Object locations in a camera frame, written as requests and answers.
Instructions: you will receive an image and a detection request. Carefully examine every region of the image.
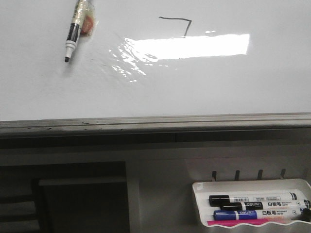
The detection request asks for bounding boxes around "black whiteboard marker with tape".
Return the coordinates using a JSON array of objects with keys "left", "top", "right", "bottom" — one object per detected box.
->
[{"left": 65, "top": 0, "right": 95, "bottom": 63}]

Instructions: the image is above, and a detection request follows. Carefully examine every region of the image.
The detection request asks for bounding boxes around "white whiteboard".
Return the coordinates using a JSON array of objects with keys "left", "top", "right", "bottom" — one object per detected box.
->
[{"left": 0, "top": 0, "right": 311, "bottom": 121}]

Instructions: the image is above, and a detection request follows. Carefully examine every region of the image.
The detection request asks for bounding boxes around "grey aluminium whiteboard tray ledge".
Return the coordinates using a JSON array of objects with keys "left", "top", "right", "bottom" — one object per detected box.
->
[{"left": 0, "top": 113, "right": 311, "bottom": 138}]

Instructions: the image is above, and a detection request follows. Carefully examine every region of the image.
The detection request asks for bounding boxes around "metal hook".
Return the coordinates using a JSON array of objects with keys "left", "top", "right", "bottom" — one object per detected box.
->
[
  {"left": 257, "top": 169, "right": 263, "bottom": 180},
  {"left": 211, "top": 170, "right": 217, "bottom": 182},
  {"left": 280, "top": 168, "right": 286, "bottom": 180},
  {"left": 235, "top": 170, "right": 240, "bottom": 181}
]

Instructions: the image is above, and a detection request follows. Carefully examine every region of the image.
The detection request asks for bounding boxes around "white plastic marker tray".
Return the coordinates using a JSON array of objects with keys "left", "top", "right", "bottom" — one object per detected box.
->
[{"left": 192, "top": 179, "right": 311, "bottom": 233}]

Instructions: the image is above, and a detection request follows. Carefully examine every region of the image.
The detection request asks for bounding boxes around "black capped marker top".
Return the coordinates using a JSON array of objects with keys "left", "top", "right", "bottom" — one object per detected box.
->
[{"left": 209, "top": 192, "right": 299, "bottom": 207}]

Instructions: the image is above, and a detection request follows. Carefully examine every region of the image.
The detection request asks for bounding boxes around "blue capped marker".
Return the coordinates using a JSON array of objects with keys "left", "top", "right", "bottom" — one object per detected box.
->
[{"left": 213, "top": 208, "right": 303, "bottom": 220}]

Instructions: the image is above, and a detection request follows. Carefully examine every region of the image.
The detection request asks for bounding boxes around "dark chair back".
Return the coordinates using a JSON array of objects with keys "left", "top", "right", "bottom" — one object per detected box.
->
[{"left": 33, "top": 176, "right": 130, "bottom": 233}]

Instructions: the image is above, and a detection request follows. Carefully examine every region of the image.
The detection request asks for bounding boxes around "pink eraser strip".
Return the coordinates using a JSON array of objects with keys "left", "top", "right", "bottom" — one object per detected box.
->
[{"left": 207, "top": 219, "right": 265, "bottom": 227}]

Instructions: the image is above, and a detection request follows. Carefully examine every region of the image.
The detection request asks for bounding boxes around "black marker middle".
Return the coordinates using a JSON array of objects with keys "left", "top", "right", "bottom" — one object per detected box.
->
[{"left": 220, "top": 200, "right": 311, "bottom": 211}]

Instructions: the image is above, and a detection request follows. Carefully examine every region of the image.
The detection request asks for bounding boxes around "black cap in tray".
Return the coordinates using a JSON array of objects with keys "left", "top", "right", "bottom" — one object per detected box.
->
[{"left": 299, "top": 208, "right": 311, "bottom": 223}]

